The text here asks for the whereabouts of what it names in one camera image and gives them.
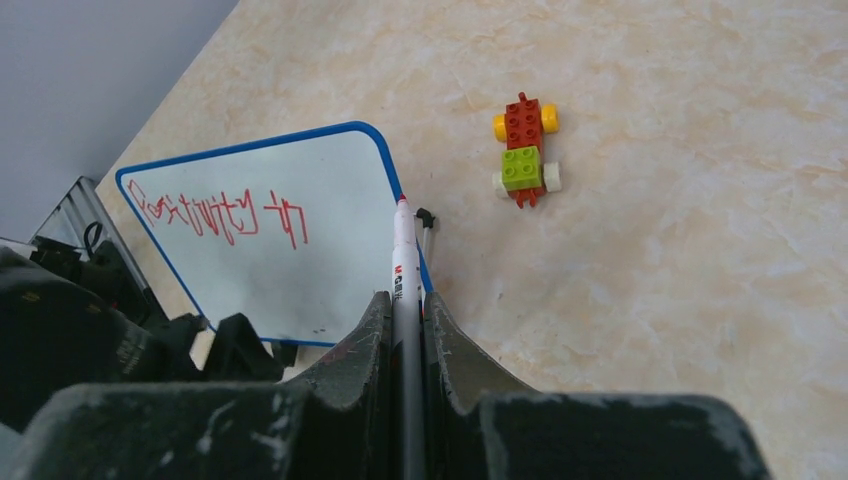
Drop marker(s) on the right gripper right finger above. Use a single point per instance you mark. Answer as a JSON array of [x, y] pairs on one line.
[[488, 424]]

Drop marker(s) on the colourful toy brick vehicle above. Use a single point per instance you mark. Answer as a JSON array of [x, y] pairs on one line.
[[525, 176]]

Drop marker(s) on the blue framed whiteboard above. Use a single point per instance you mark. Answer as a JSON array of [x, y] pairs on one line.
[[295, 232]]

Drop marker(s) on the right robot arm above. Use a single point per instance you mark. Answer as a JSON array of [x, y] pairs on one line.
[[55, 334]]

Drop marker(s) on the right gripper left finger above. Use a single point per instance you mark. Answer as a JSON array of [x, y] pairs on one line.
[[332, 421]]

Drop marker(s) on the white whiteboard marker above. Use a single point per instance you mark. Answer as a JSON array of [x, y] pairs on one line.
[[406, 331]]

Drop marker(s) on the metal whiteboard stand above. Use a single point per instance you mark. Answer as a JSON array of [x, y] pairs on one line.
[[428, 222]]

